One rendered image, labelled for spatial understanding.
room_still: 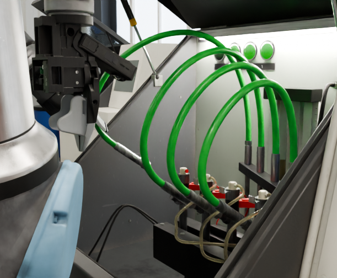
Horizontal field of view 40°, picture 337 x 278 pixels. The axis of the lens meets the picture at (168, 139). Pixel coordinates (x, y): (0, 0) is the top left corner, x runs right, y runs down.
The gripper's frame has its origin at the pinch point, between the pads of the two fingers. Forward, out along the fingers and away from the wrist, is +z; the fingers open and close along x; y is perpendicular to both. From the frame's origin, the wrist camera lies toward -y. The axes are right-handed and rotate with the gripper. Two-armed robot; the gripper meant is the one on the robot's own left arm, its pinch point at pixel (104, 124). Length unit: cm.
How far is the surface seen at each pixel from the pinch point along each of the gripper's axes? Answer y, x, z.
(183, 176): -4.9, 2.1, 20.9
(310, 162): -20.9, 30.0, 32.6
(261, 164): -19.7, -0.7, 31.0
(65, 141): 54, -371, -81
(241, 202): -9.5, 13.8, 31.9
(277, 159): -21.3, 8.5, 31.4
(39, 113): 79, -576, -182
